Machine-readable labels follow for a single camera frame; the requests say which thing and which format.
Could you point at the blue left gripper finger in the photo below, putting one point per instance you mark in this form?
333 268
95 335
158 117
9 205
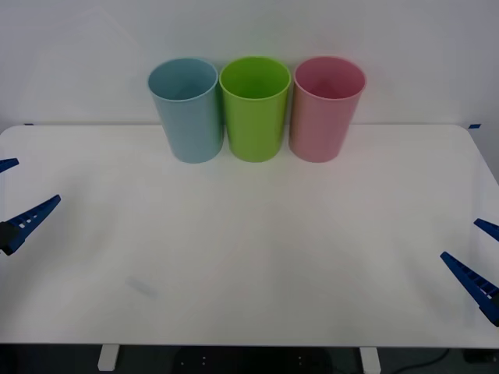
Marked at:
8 164
23 226

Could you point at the black box under table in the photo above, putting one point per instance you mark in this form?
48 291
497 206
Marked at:
481 355

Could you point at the green plastic bin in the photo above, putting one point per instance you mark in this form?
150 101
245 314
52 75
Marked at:
253 132

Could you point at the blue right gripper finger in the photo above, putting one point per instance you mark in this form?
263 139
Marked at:
473 282
489 228

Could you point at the white table leg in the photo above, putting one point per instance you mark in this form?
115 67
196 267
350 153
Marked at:
369 358
107 357

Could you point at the pink plastic bin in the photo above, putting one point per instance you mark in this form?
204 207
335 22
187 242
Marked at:
319 132

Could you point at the pale blue plastic bin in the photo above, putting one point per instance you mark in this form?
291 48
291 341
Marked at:
191 128

